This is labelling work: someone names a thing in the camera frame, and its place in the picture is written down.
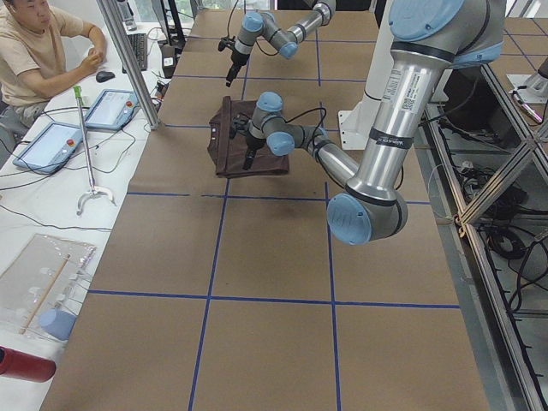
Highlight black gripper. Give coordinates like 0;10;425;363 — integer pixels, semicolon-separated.
225;49;248;87
242;133;264;170

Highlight dark brown t-shirt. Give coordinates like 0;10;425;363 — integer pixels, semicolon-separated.
207;96;289;179

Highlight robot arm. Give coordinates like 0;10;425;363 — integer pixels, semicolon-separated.
239;1;505;245
217;0;337;87

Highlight black keyboard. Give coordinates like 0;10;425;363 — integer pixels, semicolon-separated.
127;33;148;71

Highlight far blue teach pendant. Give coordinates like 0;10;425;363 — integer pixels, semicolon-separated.
85;89;138;132

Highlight blue teach pendant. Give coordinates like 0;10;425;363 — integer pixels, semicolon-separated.
12;122;82;175
85;89;138;132

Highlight black computer mouse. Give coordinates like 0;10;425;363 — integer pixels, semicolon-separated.
95;70;116;83

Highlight metal reacher grabber tool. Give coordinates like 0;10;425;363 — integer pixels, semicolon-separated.
73;86;116;216

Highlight seated man in beige shirt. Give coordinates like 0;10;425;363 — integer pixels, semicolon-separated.
1;1;107;128

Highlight near blue teach pendant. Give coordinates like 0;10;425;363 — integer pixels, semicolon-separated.
12;122;82;175

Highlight wooden dowel stick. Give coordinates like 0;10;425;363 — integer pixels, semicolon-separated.
19;253;71;335

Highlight light blue plastic cup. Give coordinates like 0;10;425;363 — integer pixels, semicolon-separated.
39;308;77;341

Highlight clear plastic document sleeve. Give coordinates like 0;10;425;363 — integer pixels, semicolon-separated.
1;235;96;341

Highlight red bottle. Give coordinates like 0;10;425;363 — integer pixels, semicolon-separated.
1;347;57;383

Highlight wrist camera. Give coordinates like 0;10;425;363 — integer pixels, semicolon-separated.
229;113;251;140
217;36;235;52

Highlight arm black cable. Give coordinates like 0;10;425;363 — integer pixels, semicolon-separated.
282;106;331;159

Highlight aluminium frame post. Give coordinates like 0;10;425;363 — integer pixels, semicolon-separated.
96;0;159;130

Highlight black cable bundle on floor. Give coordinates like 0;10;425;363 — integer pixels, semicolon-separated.
453;158;548;318

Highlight aluminium table frame rails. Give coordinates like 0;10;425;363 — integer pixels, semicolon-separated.
419;55;547;410

